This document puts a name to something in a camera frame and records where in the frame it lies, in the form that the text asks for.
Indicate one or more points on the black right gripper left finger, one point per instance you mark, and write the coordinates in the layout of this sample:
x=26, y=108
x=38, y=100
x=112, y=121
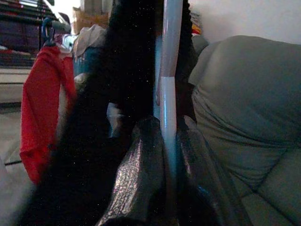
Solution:
x=136, y=169

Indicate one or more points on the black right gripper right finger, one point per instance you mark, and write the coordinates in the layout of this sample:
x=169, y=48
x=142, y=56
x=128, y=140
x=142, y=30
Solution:
x=195, y=169

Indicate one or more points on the white plastic hanger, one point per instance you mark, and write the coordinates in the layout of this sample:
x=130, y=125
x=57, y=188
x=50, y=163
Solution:
x=168, y=106

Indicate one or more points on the dark knit garment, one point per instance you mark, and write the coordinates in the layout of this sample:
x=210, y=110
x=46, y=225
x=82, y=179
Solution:
x=129, y=58

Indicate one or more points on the green sofa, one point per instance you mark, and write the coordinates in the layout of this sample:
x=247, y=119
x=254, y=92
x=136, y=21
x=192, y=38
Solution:
x=247, y=94

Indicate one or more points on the red garment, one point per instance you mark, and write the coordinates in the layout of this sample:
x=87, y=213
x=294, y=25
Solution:
x=40, y=106

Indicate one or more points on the grey cloth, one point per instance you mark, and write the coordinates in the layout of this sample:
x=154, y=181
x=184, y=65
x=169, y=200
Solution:
x=89, y=40

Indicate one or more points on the colourful stacked items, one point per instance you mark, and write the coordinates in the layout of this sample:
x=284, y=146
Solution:
x=196, y=23

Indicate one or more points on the white low platform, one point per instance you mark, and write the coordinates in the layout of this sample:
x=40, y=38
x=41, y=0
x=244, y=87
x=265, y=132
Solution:
x=9, y=87

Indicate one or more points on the tan box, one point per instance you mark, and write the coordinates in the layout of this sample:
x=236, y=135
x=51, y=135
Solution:
x=89, y=16

